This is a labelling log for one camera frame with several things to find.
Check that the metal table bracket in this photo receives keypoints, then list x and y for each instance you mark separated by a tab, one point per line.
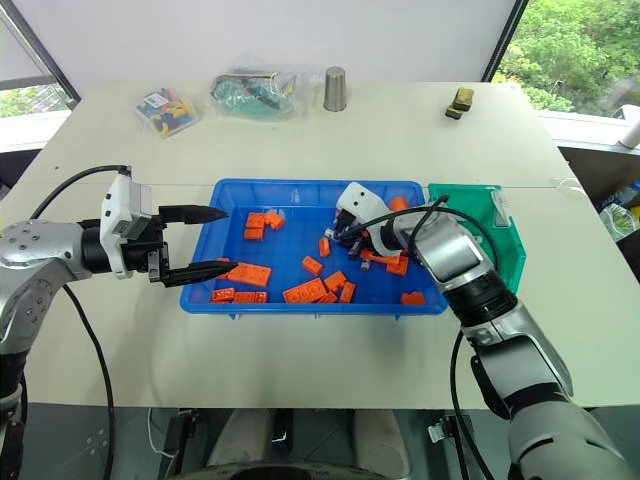
442	430

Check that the yellow and black sponge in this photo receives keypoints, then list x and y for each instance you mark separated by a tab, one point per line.
460	102

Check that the plastic bag with teal items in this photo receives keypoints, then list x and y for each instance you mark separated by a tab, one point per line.
260	95

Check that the black window frame bar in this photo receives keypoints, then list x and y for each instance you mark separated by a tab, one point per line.
45	55

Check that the large orange toy brick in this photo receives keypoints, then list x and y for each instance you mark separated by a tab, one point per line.
304	292

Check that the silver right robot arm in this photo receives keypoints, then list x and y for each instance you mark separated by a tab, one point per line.
450	255

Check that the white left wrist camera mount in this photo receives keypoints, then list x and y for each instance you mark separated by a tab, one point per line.
116	210

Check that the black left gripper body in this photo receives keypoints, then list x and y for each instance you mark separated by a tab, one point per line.
145	252

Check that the long orange toy piece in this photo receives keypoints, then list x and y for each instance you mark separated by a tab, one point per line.
375	257

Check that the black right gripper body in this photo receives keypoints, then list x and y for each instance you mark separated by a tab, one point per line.
356	226

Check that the clear bag of clutter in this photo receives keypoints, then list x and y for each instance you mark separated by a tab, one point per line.
620	210

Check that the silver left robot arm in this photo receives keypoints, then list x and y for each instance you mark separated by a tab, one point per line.
45	250

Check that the green plastic bin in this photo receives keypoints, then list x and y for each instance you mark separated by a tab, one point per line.
505	250

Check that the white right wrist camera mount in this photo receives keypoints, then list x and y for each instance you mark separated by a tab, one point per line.
359	197

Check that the large flat orange brick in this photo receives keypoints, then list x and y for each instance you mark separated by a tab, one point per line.
252	275

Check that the orange cylinder piece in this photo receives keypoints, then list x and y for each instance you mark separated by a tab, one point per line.
399	203

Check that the black table bracket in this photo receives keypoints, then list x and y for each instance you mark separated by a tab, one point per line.
180	440

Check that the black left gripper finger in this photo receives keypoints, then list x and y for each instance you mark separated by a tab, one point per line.
195	214
200	271

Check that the white rounded shape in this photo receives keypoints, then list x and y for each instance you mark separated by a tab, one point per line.
380	440
237	440

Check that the small orange toy brick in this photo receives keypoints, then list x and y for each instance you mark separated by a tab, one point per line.
325	246

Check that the white tube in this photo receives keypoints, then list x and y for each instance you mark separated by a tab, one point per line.
631	135

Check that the metal cup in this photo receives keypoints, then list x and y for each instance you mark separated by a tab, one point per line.
335	90

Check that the plastic bag of colourful blocks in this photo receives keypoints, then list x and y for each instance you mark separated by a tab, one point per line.
167	112

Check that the blue plastic bin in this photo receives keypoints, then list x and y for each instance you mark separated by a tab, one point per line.
290	250

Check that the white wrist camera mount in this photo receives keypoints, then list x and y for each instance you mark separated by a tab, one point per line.
359	197
116	210

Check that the black ribbed pole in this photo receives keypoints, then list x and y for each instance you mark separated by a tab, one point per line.
505	40

